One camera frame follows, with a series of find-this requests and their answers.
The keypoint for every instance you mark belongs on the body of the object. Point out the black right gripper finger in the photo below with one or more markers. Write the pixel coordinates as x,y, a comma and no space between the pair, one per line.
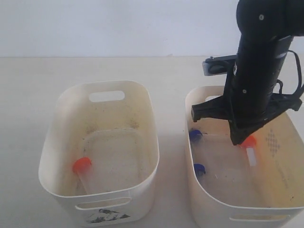
239,133

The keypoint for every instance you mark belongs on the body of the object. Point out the orange cap tube labelled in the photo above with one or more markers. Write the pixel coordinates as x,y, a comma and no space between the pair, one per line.
249,146

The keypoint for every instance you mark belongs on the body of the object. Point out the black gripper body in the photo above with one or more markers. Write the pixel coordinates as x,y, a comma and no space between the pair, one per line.
248,103

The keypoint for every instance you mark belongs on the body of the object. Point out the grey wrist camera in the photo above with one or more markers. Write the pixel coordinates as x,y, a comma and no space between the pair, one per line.
218,65

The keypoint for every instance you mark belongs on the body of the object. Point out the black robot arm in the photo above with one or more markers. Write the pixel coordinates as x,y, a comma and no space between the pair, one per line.
267,29

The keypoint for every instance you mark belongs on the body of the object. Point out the blue cap tube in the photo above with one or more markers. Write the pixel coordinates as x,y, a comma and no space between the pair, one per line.
197,137
200,171

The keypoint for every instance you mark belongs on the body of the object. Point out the cream plastic bin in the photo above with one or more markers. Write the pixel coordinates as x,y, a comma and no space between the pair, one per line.
229,196
113,124

